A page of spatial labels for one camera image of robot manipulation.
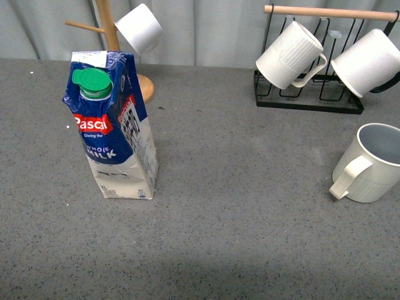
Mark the wooden mug tree stand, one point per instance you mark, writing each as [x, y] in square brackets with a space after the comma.
[109, 29]

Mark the black wire mug rack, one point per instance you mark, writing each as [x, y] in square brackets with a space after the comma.
[337, 30]

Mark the cream ribbed mug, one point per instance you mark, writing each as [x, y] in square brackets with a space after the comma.
[370, 166]
[293, 58]

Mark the cream ribbed hanging mug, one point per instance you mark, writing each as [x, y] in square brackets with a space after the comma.
[293, 58]

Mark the white mug black handle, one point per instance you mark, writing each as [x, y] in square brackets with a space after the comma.
[369, 65]

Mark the white mug on tree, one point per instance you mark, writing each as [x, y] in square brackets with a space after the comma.
[140, 28]

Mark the blue white milk carton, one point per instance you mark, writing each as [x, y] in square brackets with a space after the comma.
[106, 101]

